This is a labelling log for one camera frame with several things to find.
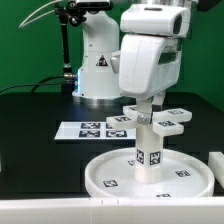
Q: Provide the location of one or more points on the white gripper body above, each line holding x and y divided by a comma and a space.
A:
150, 51

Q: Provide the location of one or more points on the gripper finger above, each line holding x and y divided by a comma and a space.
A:
157, 102
144, 110

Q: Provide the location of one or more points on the white cross-shaped table base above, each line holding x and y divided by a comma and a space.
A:
164, 123

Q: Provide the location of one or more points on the white round table top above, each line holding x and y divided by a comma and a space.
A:
129, 172

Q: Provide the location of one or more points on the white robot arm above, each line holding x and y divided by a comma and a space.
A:
103, 36

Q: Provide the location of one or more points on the white marker sheet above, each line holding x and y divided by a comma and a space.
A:
91, 130

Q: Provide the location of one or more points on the white right side block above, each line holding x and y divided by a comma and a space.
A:
216, 164

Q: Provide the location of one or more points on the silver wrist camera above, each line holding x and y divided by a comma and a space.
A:
115, 61

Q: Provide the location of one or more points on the white front barrier rail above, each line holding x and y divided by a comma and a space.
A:
207, 210

